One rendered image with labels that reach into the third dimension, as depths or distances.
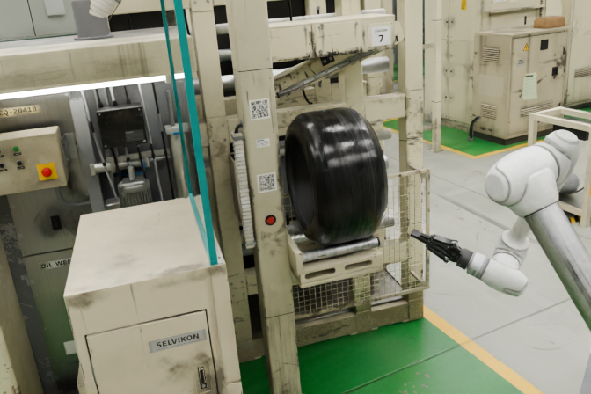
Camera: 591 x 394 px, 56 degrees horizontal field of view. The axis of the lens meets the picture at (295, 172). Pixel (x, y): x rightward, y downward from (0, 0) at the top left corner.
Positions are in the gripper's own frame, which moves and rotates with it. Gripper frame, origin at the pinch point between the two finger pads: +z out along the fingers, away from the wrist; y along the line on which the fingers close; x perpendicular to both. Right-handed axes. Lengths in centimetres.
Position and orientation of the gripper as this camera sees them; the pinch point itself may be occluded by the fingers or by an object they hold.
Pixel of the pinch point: (419, 236)
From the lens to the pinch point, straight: 219.9
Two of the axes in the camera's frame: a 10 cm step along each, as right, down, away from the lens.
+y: -0.7, 6.7, 7.4
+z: -8.5, -4.3, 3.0
